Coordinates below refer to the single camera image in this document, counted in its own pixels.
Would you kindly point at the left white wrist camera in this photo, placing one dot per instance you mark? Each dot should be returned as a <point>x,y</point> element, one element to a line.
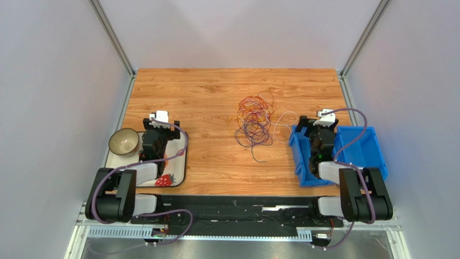
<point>159,118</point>

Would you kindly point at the left blue plastic bin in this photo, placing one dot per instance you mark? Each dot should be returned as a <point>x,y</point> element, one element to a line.
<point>300,146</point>

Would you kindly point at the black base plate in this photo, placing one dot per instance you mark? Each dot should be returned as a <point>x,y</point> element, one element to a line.
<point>239,216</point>

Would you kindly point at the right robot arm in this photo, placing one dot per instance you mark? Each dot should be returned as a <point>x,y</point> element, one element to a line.
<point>325,153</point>

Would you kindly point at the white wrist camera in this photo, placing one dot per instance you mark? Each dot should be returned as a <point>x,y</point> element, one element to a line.
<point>326,117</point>
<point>159,118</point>

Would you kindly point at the aluminium frame rail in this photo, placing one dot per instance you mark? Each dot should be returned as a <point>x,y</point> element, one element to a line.
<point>91,239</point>

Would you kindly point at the strawberry print tray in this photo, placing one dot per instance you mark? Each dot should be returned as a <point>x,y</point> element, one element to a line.
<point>175,170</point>

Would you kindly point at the blue plastic bin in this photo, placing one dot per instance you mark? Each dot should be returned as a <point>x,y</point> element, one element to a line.
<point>300,146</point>
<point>365,152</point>

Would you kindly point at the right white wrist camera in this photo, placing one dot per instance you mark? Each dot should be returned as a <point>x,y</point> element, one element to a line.
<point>326,117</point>

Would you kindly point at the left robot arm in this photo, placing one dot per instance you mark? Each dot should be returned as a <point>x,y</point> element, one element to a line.
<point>113,196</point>

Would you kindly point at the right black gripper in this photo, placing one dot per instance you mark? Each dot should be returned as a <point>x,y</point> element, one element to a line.
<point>303,122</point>

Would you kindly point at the right blue plastic bin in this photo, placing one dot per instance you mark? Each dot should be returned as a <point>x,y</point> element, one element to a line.
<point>365,152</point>

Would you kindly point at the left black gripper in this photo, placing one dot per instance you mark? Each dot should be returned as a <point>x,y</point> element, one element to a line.
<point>171,134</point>

